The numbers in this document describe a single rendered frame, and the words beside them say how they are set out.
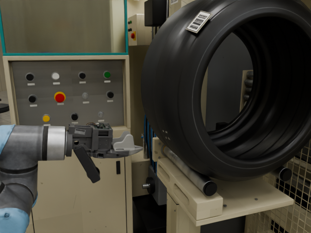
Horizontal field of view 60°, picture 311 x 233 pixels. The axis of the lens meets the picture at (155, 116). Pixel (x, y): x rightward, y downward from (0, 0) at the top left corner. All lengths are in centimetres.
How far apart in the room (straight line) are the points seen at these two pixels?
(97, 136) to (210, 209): 40
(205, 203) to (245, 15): 52
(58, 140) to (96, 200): 85
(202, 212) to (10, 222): 50
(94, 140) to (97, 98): 68
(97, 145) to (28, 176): 18
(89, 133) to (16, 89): 71
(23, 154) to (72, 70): 72
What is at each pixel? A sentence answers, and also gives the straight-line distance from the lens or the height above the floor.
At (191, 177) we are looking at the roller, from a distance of 88.
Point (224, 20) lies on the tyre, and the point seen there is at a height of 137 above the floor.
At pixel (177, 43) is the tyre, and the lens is 69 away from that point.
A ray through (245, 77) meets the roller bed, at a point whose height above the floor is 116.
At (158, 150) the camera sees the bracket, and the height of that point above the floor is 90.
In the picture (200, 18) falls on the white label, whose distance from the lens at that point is 70.
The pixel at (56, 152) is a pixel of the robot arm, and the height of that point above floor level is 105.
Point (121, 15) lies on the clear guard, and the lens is 138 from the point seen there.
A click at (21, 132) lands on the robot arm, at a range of 73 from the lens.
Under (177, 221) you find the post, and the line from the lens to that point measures 133.
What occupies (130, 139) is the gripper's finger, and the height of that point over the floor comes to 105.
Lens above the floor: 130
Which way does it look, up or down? 14 degrees down
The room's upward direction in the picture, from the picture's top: straight up
